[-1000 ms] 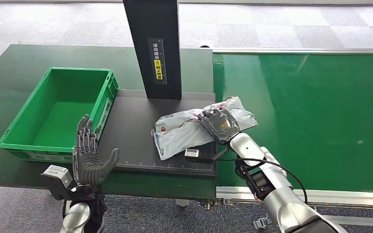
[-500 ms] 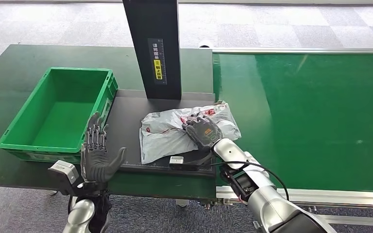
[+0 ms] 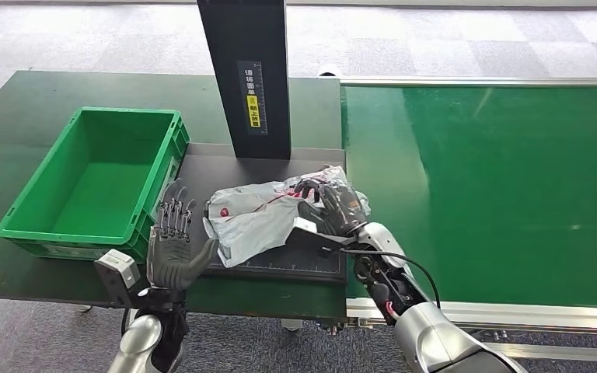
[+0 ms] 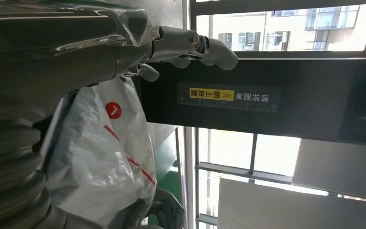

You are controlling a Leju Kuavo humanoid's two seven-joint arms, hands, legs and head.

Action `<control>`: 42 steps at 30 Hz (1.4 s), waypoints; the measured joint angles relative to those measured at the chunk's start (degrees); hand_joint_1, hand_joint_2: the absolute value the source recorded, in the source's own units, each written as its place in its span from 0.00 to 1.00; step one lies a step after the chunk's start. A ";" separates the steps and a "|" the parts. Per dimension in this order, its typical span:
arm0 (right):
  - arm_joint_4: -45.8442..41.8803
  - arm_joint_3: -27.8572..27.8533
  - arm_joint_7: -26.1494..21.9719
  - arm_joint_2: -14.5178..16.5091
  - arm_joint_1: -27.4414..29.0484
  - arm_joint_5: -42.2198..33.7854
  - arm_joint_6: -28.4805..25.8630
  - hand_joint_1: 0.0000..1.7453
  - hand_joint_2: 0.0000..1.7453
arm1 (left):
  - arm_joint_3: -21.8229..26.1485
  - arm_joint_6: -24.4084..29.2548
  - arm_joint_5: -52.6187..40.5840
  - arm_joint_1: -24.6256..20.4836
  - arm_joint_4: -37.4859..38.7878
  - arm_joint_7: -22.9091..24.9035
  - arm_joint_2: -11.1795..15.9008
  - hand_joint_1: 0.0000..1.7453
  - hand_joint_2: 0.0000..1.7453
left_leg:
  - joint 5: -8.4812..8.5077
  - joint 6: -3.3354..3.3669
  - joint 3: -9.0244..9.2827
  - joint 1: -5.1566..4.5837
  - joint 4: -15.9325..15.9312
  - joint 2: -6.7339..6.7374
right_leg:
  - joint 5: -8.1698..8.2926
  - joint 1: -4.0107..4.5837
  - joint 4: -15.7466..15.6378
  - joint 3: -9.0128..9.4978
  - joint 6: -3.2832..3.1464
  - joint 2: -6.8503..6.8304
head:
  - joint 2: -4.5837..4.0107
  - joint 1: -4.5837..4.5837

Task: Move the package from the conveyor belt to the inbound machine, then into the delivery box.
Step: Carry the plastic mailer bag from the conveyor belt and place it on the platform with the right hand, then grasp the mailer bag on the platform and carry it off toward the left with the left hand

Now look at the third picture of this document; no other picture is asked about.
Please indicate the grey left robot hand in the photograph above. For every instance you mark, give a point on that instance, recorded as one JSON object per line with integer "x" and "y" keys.
{"x": 172, "y": 260}

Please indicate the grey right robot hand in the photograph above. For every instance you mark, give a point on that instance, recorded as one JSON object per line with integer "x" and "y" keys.
{"x": 337, "y": 208}

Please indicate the white plastic mailer package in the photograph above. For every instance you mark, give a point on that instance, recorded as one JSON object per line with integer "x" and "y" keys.
{"x": 252, "y": 221}

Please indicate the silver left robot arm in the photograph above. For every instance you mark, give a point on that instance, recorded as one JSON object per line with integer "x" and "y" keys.
{"x": 141, "y": 342}

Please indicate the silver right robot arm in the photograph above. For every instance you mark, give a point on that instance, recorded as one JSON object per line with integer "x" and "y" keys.
{"x": 422, "y": 329}

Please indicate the black inbound scanner machine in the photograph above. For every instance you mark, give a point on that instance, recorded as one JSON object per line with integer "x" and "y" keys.
{"x": 257, "y": 118}

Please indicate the green conveyor belt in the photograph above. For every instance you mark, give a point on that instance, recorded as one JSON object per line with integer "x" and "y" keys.
{"x": 509, "y": 195}

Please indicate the white crate side label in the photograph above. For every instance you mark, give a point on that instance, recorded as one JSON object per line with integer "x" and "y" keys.
{"x": 171, "y": 177}

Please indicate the white crate front label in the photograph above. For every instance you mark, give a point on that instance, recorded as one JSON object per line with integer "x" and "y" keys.
{"x": 72, "y": 251}

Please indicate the green plastic crate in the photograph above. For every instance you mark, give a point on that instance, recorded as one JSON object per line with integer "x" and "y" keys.
{"x": 92, "y": 190}

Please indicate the black yellow column label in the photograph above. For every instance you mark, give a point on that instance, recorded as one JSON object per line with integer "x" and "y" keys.
{"x": 253, "y": 98}

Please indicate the dark green table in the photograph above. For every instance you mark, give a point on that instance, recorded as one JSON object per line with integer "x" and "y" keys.
{"x": 20, "y": 134}

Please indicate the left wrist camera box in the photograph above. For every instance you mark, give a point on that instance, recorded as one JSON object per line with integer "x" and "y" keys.
{"x": 118, "y": 273}

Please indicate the metal conveyor support bracket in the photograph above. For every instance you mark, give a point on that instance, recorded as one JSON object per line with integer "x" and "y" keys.
{"x": 561, "y": 351}

